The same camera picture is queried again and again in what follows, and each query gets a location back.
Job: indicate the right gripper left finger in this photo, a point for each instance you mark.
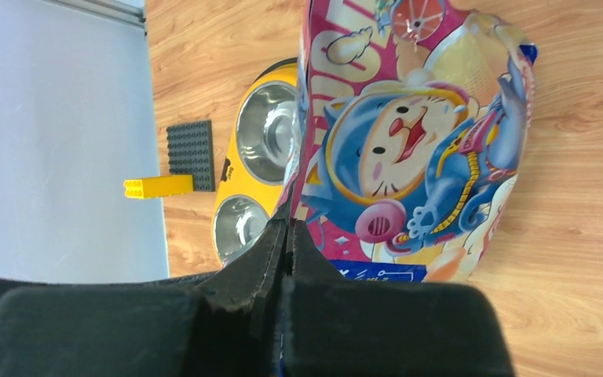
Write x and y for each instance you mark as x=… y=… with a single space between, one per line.
x=210 y=324

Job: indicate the dark grey toy baseplate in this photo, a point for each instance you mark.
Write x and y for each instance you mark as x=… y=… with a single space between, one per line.
x=190 y=151

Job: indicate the yellow toy brick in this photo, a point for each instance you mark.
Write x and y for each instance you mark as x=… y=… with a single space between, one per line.
x=157 y=187

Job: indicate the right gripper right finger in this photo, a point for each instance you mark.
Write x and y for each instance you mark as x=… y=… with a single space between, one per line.
x=335 y=326

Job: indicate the colourful pet food bag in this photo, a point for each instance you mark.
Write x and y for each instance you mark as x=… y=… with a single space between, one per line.
x=413 y=116

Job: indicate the yellow double pet bowl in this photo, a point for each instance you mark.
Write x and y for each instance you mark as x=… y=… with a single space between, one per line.
x=253 y=172

